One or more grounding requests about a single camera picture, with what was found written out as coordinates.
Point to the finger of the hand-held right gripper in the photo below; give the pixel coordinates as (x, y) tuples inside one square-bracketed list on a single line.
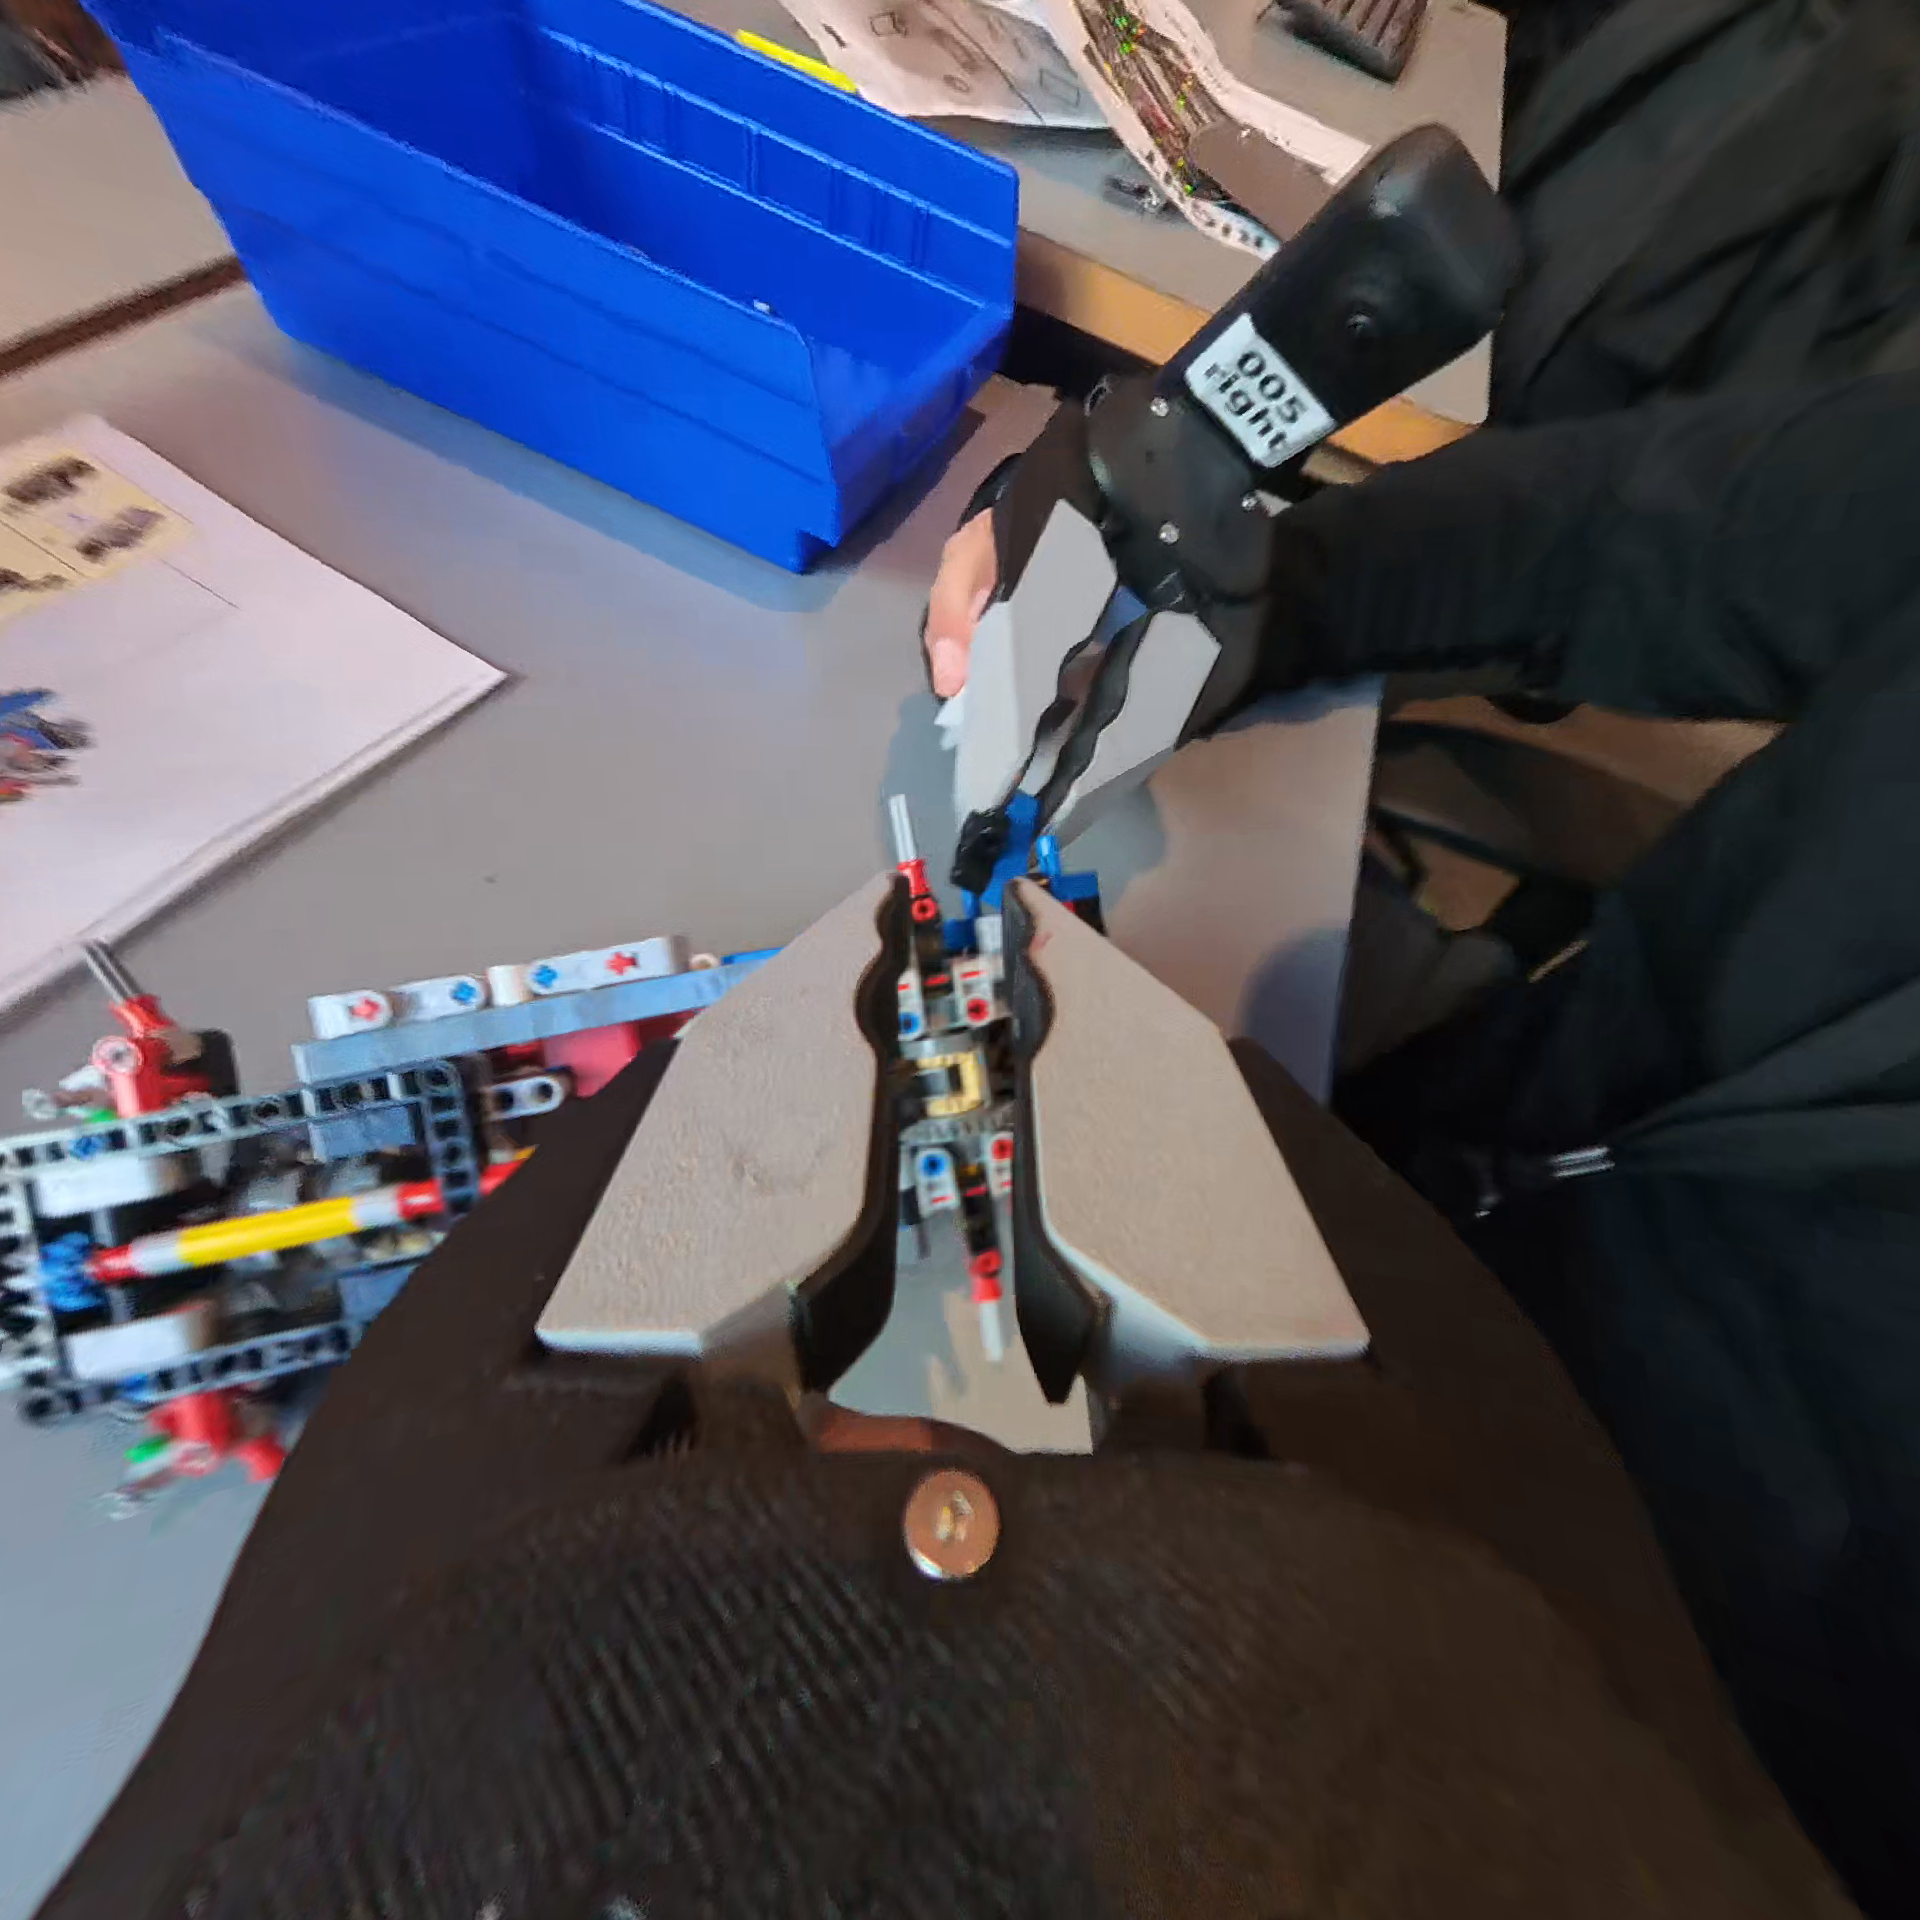
[(1020, 644), (1163, 690)]

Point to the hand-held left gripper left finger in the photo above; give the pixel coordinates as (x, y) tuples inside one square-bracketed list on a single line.
[(718, 1167)]

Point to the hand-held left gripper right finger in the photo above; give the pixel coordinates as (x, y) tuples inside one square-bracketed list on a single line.
[(1184, 1185)]

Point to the blue brick piece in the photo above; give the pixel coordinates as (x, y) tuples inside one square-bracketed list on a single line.
[(1028, 834)]

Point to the toy brick car chassis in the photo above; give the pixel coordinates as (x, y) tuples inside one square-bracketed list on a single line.
[(227, 1231)]

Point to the blue plastic bin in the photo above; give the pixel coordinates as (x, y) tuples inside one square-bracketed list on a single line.
[(599, 302)]

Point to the person's right hand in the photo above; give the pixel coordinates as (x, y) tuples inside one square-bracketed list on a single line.
[(958, 600)]

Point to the black keyboard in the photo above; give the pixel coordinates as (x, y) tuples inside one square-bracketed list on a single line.
[(1351, 27)]

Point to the black office chair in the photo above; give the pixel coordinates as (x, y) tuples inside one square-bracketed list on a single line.
[(1442, 858)]

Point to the printed paper sheet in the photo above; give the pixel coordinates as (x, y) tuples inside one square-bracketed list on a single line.
[(958, 62)]

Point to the toy building instruction booklet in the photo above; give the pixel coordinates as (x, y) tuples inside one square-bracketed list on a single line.
[(268, 720)]

